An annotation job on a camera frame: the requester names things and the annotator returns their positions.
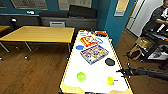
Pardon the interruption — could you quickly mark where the purple board game box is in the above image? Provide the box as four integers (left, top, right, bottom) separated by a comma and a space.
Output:
79, 45, 110, 64

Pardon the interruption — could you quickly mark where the wooden rectangular table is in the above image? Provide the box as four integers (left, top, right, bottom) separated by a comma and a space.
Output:
0, 25, 11, 34

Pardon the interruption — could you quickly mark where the wooden air hockey table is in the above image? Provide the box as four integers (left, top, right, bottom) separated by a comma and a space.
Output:
59, 29, 134, 94

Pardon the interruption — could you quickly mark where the long wooden bench table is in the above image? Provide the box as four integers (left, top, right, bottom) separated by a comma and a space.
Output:
0, 25, 76, 61

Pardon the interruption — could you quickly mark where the interior glass window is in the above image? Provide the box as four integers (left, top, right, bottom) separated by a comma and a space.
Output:
0, 0, 8, 9
57, 0, 93, 11
9, 0, 48, 10

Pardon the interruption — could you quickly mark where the red yellow board game box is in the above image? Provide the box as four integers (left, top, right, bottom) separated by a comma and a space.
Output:
79, 35, 99, 48

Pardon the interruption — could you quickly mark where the black sofa back cushion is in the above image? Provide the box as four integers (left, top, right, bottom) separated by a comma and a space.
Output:
68, 4, 98, 19

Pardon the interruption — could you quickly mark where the blue plastic ring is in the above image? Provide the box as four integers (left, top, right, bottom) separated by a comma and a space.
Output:
94, 37, 105, 44

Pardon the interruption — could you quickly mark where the brown black backpack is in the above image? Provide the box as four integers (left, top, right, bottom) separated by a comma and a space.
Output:
125, 44, 143, 61

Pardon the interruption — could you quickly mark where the person in dark top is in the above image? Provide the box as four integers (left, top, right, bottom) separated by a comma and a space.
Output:
144, 4, 168, 34

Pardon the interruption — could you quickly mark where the yellow wall notice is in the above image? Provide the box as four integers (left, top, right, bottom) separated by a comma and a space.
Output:
113, 0, 130, 18

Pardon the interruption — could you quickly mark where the black air hockey pusher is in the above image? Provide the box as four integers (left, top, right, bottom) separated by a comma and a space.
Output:
104, 57, 116, 67

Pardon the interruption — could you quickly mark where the green ball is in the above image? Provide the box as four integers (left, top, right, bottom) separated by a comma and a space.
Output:
76, 71, 87, 83

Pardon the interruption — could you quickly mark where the small blue disc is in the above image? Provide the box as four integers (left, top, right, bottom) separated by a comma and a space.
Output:
75, 45, 84, 51

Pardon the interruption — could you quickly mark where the white open door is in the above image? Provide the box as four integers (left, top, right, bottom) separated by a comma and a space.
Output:
125, 0, 153, 38

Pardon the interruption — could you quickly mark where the dark grey sofa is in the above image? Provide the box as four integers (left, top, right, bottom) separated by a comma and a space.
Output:
38, 4, 98, 31
0, 13, 43, 28

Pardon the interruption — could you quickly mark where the tan tote bag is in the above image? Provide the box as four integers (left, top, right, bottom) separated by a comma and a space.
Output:
135, 37, 154, 50

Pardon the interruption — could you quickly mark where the red orange flat object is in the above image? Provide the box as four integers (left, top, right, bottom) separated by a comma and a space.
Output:
94, 31, 108, 37

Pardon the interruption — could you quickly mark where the white wall outlet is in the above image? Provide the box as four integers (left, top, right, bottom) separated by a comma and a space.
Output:
26, 10, 35, 15

